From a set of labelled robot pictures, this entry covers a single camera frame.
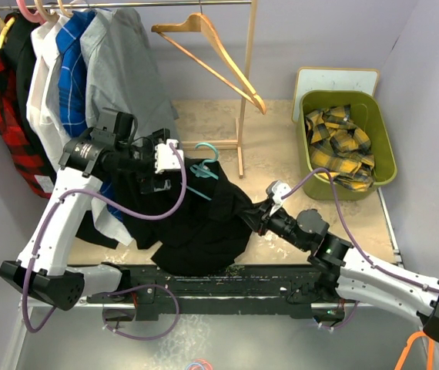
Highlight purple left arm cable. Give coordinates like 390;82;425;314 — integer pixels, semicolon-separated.
22;141;188;333

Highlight wooden clothes rack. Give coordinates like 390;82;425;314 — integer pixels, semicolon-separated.
0;1;266;178

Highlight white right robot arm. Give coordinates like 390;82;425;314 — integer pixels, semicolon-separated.
240;203;439;343

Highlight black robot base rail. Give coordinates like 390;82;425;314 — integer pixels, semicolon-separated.
87;264;354;323

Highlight light wooden hanger hook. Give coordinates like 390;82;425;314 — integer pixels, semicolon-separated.
57;0;73;18

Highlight white board behind bin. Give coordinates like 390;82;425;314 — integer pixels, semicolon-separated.
292;66;380;123

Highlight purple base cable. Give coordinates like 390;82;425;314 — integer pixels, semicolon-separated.
102;284;180;341
317;300;359;333

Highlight red blue hangers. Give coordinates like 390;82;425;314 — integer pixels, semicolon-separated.
186;358;213;370

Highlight red black plaid shirt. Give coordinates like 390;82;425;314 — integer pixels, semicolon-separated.
0;51;55;199

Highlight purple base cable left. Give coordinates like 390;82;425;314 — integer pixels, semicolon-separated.
102;284;180;341

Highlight pink hanger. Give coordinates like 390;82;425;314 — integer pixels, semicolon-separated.
16;0;45;25

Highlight yellow plaid shirt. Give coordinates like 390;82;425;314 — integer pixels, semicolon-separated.
304;105;375;192

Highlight black hanging garment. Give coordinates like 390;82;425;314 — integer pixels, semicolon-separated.
2;13;120;250

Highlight teal plastic hanger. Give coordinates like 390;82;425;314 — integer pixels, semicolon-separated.
186;142;219;201

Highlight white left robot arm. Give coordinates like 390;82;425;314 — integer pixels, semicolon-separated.
0;109;185;311

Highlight blue checked hanging shirt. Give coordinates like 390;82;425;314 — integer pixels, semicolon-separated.
55;11;122;234

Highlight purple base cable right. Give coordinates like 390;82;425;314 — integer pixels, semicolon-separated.
317;300;359;333

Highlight beige wooden hanger hook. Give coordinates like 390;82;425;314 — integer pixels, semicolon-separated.
34;0;59;22

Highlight grey hanging shirt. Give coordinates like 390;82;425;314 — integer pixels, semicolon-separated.
80;8;179;140

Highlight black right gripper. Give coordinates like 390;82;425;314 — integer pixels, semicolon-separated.
237;197;310;251

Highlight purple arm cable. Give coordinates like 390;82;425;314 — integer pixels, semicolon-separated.
22;141;188;333
280;167;439;300

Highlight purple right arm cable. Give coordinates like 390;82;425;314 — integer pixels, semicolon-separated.
280;167;439;300

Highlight orange plastic hanger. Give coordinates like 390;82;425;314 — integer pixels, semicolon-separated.
393;331;435;370

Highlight wooden hanger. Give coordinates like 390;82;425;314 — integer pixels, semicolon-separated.
150;12;267;116

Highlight white hanging shirt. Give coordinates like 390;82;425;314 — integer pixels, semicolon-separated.
25;15;134;247

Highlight olive green plastic bin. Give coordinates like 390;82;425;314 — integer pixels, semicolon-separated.
297;90;397;200

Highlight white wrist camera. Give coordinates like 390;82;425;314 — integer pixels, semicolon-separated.
266;180;292;216
154;139;183;174

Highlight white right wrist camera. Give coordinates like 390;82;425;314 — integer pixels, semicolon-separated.
266;180;292;216

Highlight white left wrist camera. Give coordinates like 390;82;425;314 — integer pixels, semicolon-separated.
154;139;183;174

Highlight yellow hanger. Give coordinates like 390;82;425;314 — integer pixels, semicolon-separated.
0;17;16;49

